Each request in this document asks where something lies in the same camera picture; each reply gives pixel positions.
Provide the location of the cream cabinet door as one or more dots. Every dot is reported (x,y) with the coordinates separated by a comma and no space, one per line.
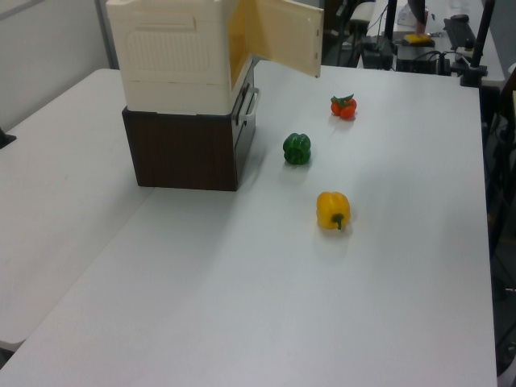
(282,36)

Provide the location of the dark brown wooden cabinet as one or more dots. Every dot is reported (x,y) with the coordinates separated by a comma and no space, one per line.
(181,153)

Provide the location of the cream plastic cabinet body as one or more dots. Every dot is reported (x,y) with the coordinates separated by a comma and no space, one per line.
(161,48)

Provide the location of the green bell pepper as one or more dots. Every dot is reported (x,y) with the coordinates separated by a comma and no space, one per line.
(296,149)

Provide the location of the yellow bell pepper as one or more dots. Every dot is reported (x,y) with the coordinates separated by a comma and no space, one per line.
(331,207)

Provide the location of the orange tomatoes with leaves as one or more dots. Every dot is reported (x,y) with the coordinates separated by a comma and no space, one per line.
(344,109)

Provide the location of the black electronics box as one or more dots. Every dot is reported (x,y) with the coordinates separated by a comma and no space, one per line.
(419,58)

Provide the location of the black vertical pole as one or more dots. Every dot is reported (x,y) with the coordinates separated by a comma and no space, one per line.
(391,18)

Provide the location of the yellow sponge block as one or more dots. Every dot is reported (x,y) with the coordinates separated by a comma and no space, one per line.
(415,39)

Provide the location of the dark sleeved person arm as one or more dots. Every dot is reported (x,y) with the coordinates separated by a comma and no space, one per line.
(417,10)

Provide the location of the black clamp base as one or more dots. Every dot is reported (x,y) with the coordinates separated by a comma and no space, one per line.
(6,139)

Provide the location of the black clamp with pole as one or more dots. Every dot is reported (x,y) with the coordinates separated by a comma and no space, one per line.
(481,40)

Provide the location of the black metal frame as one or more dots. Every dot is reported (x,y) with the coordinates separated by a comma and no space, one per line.
(502,161)

